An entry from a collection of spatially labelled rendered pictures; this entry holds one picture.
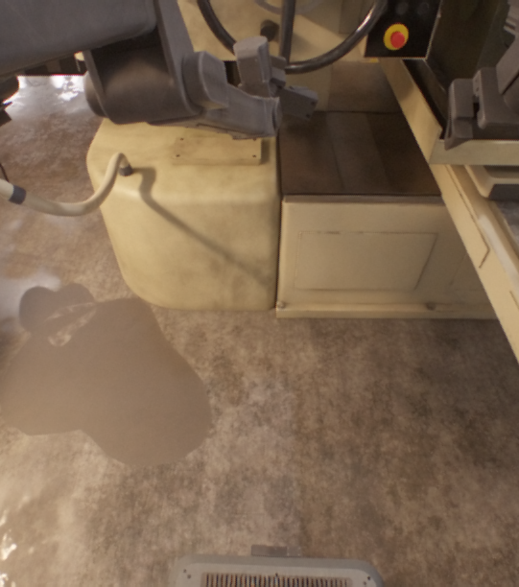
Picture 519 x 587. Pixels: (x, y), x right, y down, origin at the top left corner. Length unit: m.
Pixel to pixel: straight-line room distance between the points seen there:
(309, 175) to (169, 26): 1.24
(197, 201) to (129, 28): 1.20
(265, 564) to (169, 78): 1.09
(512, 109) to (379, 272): 1.31
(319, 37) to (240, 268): 0.87
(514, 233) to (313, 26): 0.74
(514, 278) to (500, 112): 0.75
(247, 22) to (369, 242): 0.85
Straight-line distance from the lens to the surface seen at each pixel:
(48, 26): 0.28
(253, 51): 0.78
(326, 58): 1.00
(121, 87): 0.41
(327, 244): 1.64
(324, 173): 1.61
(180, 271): 1.76
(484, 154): 1.32
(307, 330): 1.86
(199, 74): 0.39
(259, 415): 1.64
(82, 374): 1.85
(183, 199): 1.53
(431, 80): 1.41
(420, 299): 1.98
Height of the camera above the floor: 1.47
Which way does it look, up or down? 48 degrees down
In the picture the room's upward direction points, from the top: straight up
